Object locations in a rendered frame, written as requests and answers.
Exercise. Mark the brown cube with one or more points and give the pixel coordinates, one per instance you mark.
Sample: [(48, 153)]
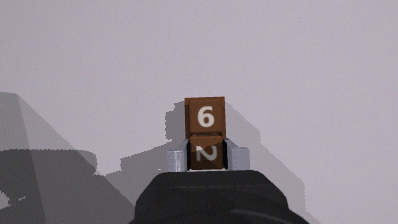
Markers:
[(206, 151), (205, 116)]

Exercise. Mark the brown wooden tray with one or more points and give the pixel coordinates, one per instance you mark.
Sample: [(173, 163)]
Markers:
[(187, 121)]

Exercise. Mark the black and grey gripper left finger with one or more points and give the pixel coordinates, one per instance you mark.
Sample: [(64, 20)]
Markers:
[(179, 157)]

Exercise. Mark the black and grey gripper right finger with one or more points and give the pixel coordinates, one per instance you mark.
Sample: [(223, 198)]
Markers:
[(234, 157)]

